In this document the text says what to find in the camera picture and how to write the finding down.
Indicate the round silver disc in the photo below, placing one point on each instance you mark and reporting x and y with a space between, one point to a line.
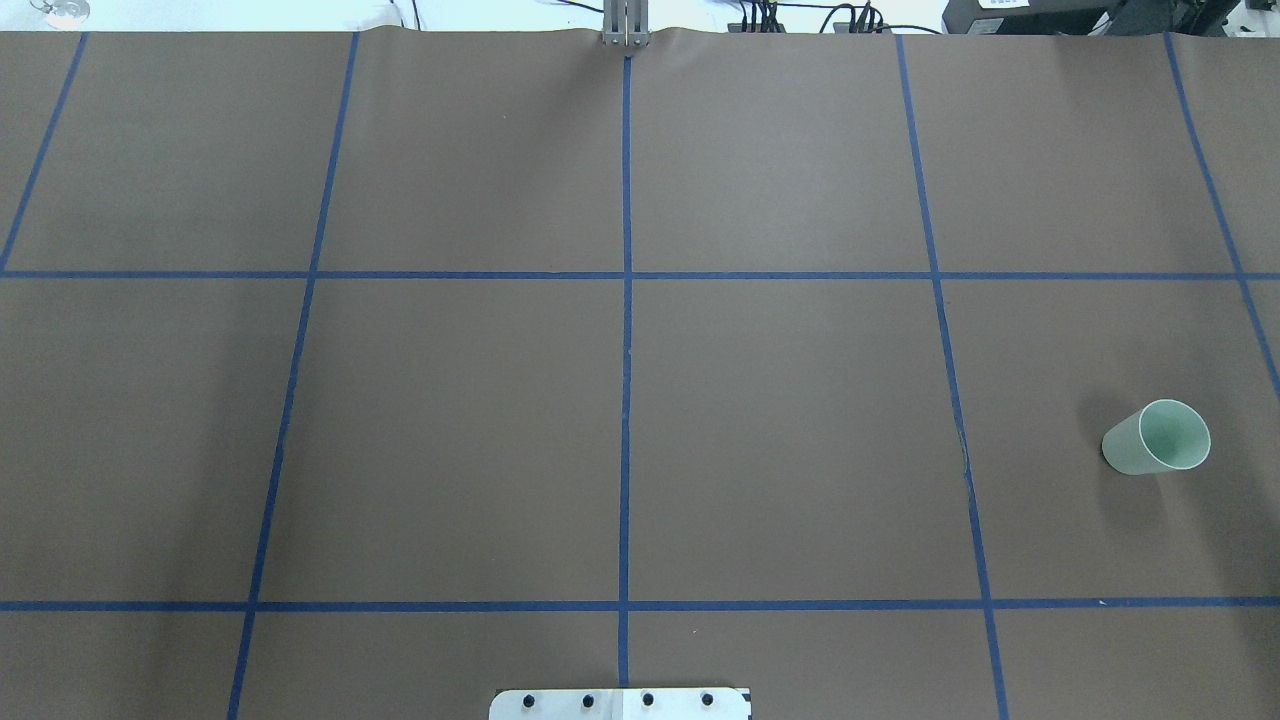
62 14

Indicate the black printer device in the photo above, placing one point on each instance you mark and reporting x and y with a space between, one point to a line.
1082 18

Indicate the light green plastic cup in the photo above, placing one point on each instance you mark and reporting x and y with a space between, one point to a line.
1165 435

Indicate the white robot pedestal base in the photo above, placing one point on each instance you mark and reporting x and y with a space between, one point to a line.
623 703

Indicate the grey aluminium frame post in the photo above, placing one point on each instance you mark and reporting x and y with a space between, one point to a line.
626 23

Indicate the brown table mat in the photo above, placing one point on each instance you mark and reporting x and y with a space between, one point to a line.
366 375

